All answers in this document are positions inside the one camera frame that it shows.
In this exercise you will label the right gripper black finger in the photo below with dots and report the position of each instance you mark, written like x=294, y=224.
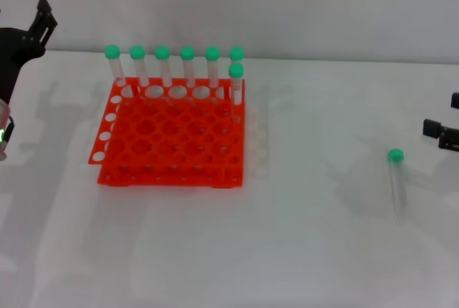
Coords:
x=434, y=128
x=455, y=100

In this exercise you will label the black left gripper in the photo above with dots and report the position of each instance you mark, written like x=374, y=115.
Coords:
x=10, y=49

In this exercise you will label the green capped clear test tube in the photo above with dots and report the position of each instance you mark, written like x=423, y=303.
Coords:
x=236, y=52
x=396, y=156
x=187, y=53
x=236, y=70
x=212, y=53
x=162, y=52
x=112, y=51
x=137, y=52

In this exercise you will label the orange plastic test tube rack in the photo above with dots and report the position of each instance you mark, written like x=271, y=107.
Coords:
x=172, y=132

